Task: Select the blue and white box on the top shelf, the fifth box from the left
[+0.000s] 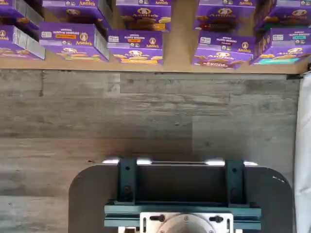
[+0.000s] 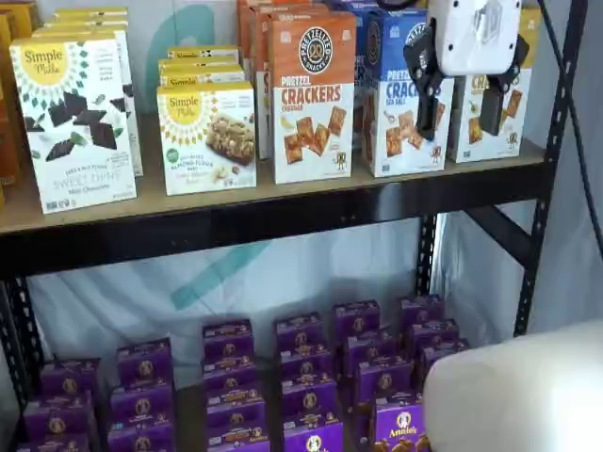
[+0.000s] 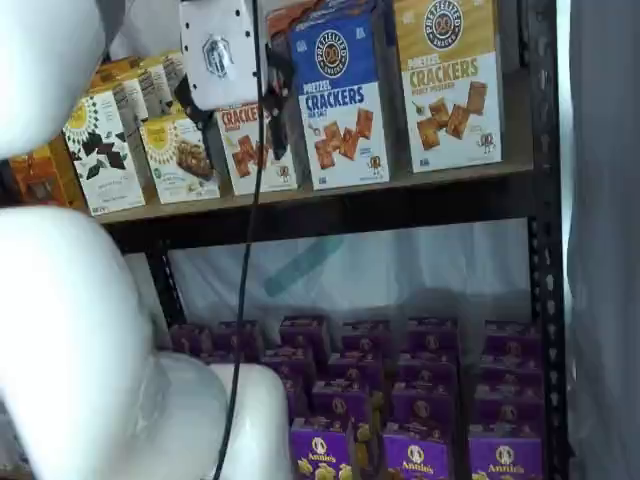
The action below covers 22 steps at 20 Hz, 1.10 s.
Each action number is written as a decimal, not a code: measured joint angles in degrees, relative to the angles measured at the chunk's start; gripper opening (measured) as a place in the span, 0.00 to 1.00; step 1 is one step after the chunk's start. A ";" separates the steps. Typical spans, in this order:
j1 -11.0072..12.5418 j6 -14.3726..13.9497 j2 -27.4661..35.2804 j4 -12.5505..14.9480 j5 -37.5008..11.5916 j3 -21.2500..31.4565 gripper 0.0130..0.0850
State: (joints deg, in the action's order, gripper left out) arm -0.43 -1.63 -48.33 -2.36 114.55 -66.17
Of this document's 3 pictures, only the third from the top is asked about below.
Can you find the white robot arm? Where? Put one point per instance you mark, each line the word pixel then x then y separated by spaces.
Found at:
pixel 60 325

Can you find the wooden shelf board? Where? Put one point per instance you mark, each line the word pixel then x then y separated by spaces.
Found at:
pixel 400 182

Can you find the yellow white snack box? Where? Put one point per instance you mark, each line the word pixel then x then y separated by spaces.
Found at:
pixel 129 97
pixel 174 75
pixel 152 87

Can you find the mustard yellow snack box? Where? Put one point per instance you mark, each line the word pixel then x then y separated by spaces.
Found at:
pixel 75 175

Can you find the yellow white granola bar box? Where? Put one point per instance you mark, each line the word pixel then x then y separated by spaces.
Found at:
pixel 175 165

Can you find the orange white pretzel crackers box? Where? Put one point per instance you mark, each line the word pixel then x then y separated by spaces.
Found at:
pixel 235 172
pixel 285 20

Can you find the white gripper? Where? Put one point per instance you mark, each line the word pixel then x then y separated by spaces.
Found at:
pixel 220 55

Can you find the white box black diamond pattern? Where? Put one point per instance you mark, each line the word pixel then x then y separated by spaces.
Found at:
pixel 105 185

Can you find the teal tape strip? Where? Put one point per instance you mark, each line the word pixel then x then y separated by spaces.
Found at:
pixel 305 265

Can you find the gold white pretzel crackers box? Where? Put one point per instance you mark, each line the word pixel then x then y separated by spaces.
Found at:
pixel 450 100

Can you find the grey curtain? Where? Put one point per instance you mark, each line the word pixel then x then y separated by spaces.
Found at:
pixel 605 250

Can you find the translucent plastic sheet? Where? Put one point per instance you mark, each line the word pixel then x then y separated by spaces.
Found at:
pixel 425 270

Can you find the black metal shelf rack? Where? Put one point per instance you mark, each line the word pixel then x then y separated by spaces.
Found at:
pixel 547 200

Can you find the orange brown snack box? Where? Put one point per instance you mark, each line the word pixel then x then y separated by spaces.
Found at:
pixel 35 175

